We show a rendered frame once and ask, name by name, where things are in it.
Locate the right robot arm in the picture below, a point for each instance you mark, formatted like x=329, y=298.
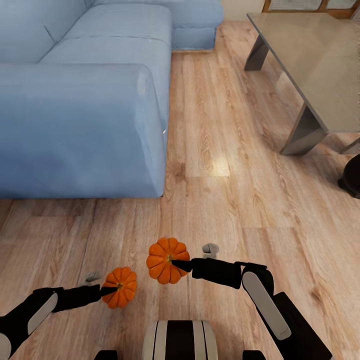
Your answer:
x=294, y=337

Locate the pumpkin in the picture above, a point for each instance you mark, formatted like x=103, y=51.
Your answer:
x=126, y=282
x=160, y=259

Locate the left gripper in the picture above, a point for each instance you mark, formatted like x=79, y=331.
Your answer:
x=85, y=295

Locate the cauldron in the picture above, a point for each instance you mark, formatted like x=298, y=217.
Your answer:
x=351, y=176

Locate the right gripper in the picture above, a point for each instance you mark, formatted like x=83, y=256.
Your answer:
x=209, y=269

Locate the coffee table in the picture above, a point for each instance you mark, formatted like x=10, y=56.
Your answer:
x=321, y=57

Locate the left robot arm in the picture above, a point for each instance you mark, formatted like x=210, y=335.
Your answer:
x=20, y=323

